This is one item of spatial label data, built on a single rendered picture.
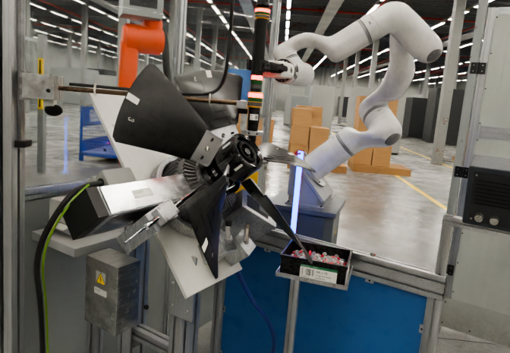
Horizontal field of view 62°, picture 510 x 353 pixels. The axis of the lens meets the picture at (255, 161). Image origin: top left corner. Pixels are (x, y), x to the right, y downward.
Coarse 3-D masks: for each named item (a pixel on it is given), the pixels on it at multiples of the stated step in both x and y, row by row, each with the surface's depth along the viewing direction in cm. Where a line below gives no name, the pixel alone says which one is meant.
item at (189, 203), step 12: (204, 192) 97; (216, 192) 103; (192, 204) 92; (204, 204) 96; (216, 204) 102; (192, 216) 91; (204, 216) 95; (216, 216) 102; (204, 228) 95; (216, 228) 103; (204, 240) 95; (216, 240) 103; (204, 252) 94; (216, 252) 103; (216, 264) 102; (216, 276) 100
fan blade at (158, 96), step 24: (144, 72) 107; (144, 96) 106; (168, 96) 110; (120, 120) 102; (144, 120) 106; (168, 120) 109; (192, 120) 113; (144, 144) 106; (168, 144) 110; (192, 144) 114
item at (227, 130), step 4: (232, 124) 129; (220, 128) 128; (224, 128) 128; (228, 128) 128; (232, 128) 128; (236, 128) 128; (212, 132) 128; (216, 132) 128; (220, 132) 128; (224, 132) 128; (228, 132) 128; (236, 132) 127; (220, 136) 127; (228, 136) 127; (224, 140) 126
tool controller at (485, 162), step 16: (480, 160) 127; (496, 160) 127; (480, 176) 123; (496, 176) 121; (480, 192) 125; (496, 192) 122; (464, 208) 129; (480, 208) 126; (496, 208) 124; (480, 224) 128; (496, 224) 123
